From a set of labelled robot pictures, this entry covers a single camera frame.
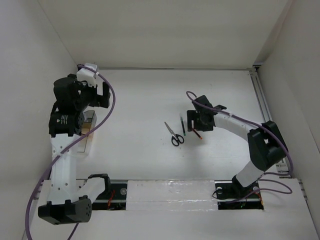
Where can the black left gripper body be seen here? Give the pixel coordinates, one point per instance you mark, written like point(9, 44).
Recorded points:
point(88, 95)

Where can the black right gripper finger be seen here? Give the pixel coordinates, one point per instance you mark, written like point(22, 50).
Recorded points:
point(191, 120)
point(203, 127)

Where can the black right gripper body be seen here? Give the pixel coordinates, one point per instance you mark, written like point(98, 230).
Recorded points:
point(200, 120)

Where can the red orange pen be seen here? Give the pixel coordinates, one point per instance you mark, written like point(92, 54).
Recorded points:
point(197, 134)

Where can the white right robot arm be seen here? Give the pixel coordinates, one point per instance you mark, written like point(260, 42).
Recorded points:
point(265, 143)

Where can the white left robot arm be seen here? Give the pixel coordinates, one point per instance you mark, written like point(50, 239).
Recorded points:
point(66, 203)

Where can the green pen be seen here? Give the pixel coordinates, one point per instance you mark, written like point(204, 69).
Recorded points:
point(182, 124)

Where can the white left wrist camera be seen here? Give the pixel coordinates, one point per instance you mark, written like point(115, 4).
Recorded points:
point(87, 73)

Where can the black handled scissors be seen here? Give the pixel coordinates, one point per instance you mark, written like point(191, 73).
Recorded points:
point(176, 139)

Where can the aluminium rail right side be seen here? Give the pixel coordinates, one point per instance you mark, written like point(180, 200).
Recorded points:
point(261, 99)

